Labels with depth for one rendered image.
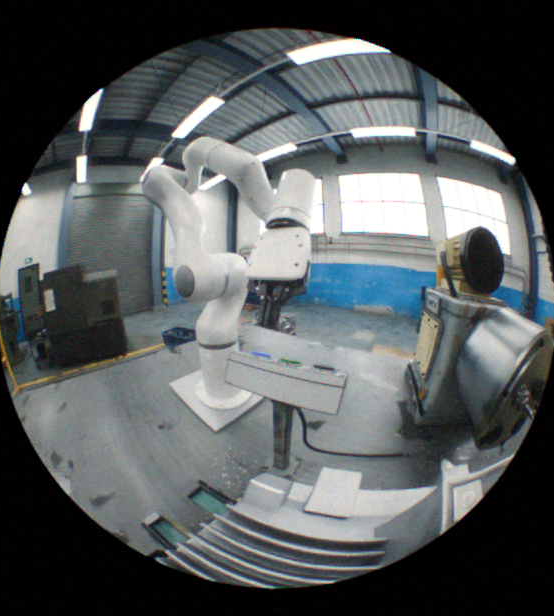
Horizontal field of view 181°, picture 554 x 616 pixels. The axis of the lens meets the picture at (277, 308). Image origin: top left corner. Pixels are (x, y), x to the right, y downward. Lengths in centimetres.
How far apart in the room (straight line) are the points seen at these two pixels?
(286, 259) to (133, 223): 656
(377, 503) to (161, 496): 40
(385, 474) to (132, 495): 54
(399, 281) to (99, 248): 866
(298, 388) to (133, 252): 648
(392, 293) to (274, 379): 535
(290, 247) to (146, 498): 57
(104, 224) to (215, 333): 635
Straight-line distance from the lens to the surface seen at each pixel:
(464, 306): 49
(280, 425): 32
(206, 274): 40
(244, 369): 27
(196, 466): 48
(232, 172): 47
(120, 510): 51
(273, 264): 30
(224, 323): 48
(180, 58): 468
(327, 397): 24
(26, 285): 720
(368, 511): 15
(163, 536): 32
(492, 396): 35
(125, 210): 683
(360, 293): 565
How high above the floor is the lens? 120
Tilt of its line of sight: 12 degrees down
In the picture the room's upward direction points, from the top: straight up
